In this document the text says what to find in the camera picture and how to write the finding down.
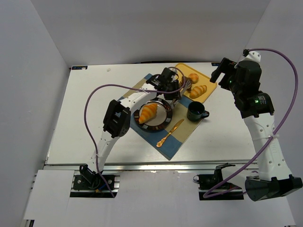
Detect dark rimmed ceramic plate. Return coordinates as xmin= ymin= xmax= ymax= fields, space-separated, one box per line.
xmin=131 ymin=98 xmax=173 ymax=132

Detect small round bun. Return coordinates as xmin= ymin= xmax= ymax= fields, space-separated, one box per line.
xmin=188 ymin=73 xmax=199 ymax=84

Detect steel serving tongs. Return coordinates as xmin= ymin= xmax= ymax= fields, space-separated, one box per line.
xmin=170 ymin=78 xmax=193 ymax=109

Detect chocolate croissant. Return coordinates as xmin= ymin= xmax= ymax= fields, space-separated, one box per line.
xmin=181 ymin=80 xmax=192 ymax=92

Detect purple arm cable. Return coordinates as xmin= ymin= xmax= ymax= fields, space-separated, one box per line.
xmin=84 ymin=67 xmax=189 ymax=198
xmin=203 ymin=48 xmax=299 ymax=199

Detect dark green mug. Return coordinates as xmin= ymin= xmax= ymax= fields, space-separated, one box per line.
xmin=187 ymin=101 xmax=210 ymax=122

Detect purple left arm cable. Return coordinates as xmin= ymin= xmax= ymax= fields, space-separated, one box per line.
xmin=84 ymin=67 xmax=189 ymax=198

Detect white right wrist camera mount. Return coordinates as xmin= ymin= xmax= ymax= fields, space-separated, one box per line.
xmin=234 ymin=49 xmax=261 ymax=69

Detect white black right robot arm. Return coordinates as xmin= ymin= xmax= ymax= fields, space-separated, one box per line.
xmin=210 ymin=58 xmax=303 ymax=201

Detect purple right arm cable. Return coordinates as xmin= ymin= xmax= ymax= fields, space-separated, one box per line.
xmin=203 ymin=48 xmax=299 ymax=199

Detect yellow plastic tray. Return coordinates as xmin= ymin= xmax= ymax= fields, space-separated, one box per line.
xmin=175 ymin=63 xmax=217 ymax=103

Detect gold ornate knife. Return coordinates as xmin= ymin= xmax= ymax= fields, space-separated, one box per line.
xmin=156 ymin=119 xmax=184 ymax=148

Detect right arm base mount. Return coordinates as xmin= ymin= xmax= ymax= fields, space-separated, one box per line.
xmin=193 ymin=163 xmax=249 ymax=201

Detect striped bread roll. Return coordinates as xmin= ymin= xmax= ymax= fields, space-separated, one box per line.
xmin=139 ymin=103 xmax=158 ymax=124
xmin=189 ymin=85 xmax=207 ymax=99

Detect aluminium table edge rail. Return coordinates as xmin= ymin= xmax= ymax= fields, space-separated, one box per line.
xmin=44 ymin=156 xmax=261 ymax=171

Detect blue beige patchwork placemat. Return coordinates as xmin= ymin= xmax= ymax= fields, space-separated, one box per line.
xmin=121 ymin=73 xmax=205 ymax=161

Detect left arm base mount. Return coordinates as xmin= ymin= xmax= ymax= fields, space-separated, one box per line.
xmin=70 ymin=173 xmax=120 ymax=199

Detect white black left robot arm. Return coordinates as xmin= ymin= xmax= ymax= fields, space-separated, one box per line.
xmin=80 ymin=67 xmax=185 ymax=189

